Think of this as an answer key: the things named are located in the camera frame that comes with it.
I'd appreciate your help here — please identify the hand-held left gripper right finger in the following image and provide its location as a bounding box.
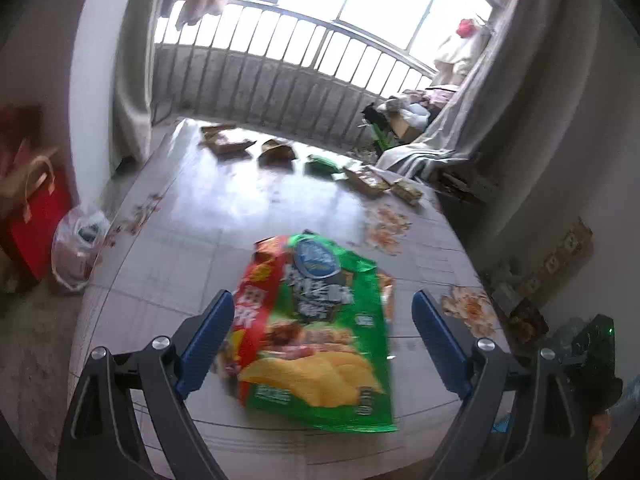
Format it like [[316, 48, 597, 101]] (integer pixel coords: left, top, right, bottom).
[[411, 289, 588, 480]]

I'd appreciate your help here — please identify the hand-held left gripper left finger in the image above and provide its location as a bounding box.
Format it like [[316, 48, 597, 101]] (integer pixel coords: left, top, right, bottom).
[[57, 290, 236, 480]]

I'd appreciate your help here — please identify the green and red chip bag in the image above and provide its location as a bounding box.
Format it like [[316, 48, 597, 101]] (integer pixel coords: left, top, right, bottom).
[[231, 232, 398, 433]]

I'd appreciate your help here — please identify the patterned brown board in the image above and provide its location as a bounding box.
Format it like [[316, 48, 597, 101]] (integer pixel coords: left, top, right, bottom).
[[495, 219, 594, 308]]

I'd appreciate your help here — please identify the small brown snack box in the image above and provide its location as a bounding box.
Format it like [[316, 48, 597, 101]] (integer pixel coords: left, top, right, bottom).
[[391, 180, 424, 207]]

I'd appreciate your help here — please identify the white plastic bag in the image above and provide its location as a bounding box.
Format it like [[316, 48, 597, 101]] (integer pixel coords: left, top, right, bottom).
[[51, 205, 112, 294]]

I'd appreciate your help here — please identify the yellow cracker packet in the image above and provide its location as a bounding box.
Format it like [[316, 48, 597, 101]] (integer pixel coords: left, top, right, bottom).
[[344, 166, 392, 197]]

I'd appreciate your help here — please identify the red paper bag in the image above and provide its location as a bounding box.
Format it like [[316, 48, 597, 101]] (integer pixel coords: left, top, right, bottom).
[[9, 169, 74, 283]]

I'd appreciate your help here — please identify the crumpled gold snack wrapper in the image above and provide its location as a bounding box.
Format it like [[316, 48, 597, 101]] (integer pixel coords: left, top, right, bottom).
[[257, 138, 296, 167]]

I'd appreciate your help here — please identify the green snack wrapper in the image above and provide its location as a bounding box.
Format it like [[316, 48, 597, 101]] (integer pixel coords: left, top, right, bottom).
[[305, 156, 342, 177]]

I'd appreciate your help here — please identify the cardboard box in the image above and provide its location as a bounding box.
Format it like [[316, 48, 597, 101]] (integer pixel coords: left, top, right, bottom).
[[389, 110, 427, 142]]

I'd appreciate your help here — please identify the pile of clothes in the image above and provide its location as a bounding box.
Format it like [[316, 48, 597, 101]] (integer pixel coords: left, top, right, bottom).
[[375, 87, 463, 127]]

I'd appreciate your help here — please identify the grey curtain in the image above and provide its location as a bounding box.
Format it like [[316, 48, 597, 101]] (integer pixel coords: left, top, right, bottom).
[[114, 0, 173, 162], [375, 0, 571, 183]]

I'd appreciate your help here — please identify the metal balcony railing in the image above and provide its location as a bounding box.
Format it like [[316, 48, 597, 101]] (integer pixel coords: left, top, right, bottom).
[[152, 0, 437, 157]]

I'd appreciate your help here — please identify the white garment with pink flower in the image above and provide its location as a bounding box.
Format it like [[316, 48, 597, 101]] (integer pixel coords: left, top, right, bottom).
[[433, 17, 483, 87]]

